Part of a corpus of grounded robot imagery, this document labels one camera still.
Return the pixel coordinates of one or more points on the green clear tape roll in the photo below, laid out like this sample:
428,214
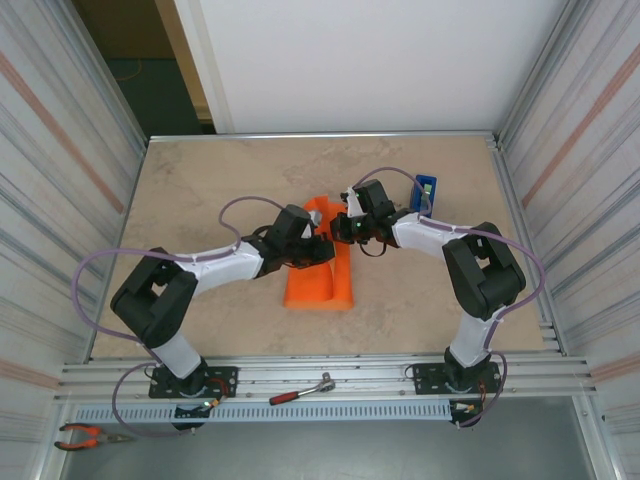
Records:
426,190

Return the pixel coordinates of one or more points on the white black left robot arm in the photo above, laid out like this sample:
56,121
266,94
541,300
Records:
220,265

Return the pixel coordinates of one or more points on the blue tape dispenser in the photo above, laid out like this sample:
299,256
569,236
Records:
429,181

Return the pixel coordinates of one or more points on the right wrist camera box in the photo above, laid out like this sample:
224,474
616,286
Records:
354,202

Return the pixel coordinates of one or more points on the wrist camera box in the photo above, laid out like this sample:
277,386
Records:
316,217
354,202

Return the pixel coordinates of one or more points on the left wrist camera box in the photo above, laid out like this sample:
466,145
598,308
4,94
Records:
316,217

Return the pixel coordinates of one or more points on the thin aluminium frame rail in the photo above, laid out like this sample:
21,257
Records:
325,135

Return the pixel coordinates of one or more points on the wide aluminium frame rail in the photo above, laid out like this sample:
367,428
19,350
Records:
300,365

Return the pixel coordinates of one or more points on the aluminium side frame rail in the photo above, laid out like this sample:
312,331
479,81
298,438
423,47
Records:
525,260
112,280

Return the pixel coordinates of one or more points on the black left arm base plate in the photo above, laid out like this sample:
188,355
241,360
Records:
227,375

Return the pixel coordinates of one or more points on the white door frame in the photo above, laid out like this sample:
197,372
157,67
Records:
205,65

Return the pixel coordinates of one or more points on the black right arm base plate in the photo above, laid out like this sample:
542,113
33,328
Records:
425,375

